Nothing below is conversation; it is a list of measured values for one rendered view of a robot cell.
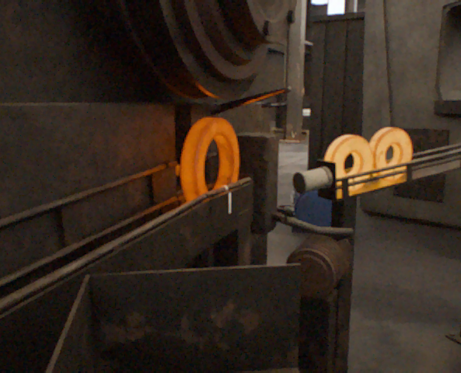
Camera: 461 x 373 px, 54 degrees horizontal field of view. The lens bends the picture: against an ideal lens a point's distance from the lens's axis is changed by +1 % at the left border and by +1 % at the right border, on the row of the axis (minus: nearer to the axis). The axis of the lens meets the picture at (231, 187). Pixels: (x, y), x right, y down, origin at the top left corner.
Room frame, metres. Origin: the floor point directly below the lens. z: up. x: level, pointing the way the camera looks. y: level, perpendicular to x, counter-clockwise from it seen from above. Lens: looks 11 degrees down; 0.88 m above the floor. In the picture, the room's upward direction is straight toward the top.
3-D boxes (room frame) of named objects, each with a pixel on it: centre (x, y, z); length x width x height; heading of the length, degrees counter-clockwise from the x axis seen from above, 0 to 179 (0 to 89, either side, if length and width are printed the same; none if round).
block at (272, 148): (1.08, -0.05, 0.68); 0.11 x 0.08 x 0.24; 64
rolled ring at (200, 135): (0.86, 0.04, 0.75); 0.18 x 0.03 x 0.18; 155
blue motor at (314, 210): (3.07, -0.57, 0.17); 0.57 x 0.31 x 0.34; 174
